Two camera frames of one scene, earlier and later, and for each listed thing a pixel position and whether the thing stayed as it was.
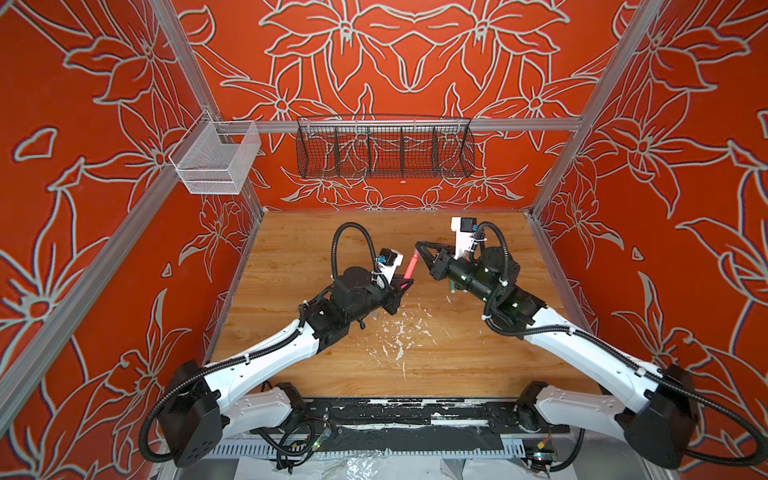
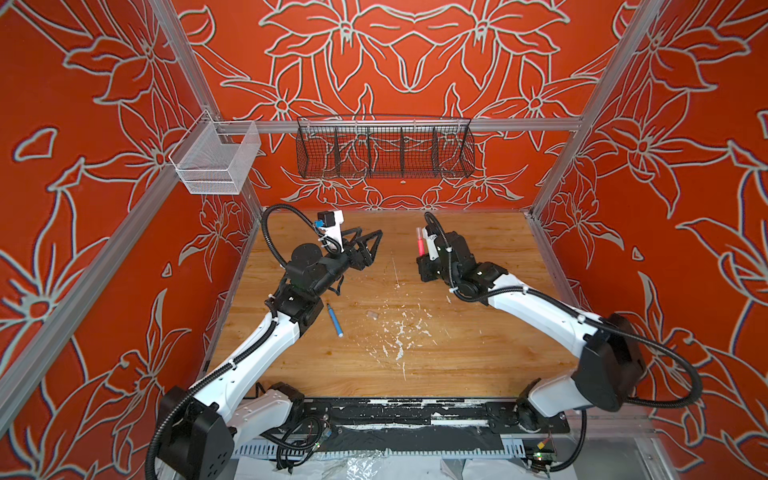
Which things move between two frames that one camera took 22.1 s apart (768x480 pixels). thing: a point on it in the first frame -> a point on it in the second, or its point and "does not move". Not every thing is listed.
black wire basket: x=385 y=147 does not move
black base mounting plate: x=420 y=416 does not move
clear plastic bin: x=214 y=157 does not move
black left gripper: x=392 y=295 -> x=356 y=262
